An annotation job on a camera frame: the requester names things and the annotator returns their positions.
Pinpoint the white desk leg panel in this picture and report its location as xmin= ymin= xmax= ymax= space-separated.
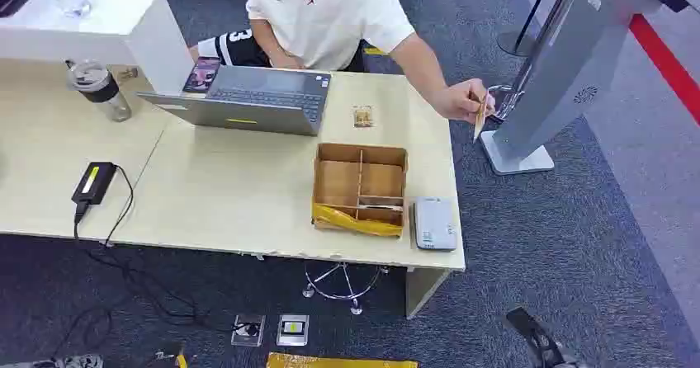
xmin=404 ymin=267 xmax=453 ymax=320

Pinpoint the clear tumbler with black band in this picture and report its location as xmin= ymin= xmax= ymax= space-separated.
xmin=66 ymin=59 xmax=133 ymax=123

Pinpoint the wooden divided card box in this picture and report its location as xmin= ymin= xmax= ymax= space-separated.
xmin=311 ymin=142 xmax=409 ymax=239

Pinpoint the person in white shirt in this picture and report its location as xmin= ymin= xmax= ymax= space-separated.
xmin=188 ymin=0 xmax=417 ymax=74

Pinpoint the smartphone with dark screen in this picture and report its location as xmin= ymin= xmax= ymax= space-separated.
xmin=182 ymin=55 xmax=222 ymax=94

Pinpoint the white card reader device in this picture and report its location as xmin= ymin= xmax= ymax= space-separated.
xmin=413 ymin=196 xmax=459 ymax=252

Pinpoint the tan printed card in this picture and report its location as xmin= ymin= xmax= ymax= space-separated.
xmin=352 ymin=104 xmax=375 ymax=130

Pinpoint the floor socket with metal lid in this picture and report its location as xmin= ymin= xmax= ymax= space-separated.
xmin=275 ymin=314 xmax=310 ymax=347

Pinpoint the floor socket with black plug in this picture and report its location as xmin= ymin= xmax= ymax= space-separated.
xmin=230 ymin=314 xmax=267 ymax=348

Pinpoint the white desk riser shelf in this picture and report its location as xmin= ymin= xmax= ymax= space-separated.
xmin=0 ymin=0 xmax=196 ymax=97

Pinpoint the grey laptop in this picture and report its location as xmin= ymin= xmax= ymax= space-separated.
xmin=136 ymin=65 xmax=333 ymax=138

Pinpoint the white power strip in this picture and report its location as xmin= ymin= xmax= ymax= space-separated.
xmin=0 ymin=353 xmax=105 ymax=368

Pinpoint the yellow flat package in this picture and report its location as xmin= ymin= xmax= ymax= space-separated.
xmin=265 ymin=351 xmax=419 ymax=368

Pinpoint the black stanchion post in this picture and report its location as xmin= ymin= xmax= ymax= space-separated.
xmin=495 ymin=0 xmax=558 ymax=59

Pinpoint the thin black adapter cable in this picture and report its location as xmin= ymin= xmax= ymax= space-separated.
xmin=102 ymin=164 xmax=135 ymax=248

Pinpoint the person's left hand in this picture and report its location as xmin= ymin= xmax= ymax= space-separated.
xmin=436 ymin=78 xmax=497 ymax=125

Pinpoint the grey kiosk stand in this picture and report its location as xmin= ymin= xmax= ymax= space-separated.
xmin=479 ymin=0 xmax=691 ymax=177

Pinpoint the chrome stool base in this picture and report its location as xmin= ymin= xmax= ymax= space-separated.
xmin=301 ymin=262 xmax=390 ymax=317

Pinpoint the yellow tape strip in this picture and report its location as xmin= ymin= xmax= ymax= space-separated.
xmin=311 ymin=201 xmax=404 ymax=239

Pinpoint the black power adapter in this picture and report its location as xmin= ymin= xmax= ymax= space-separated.
xmin=71 ymin=161 xmax=118 ymax=207

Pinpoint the black mains cable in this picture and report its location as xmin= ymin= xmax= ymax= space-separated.
xmin=50 ymin=201 xmax=262 ymax=362

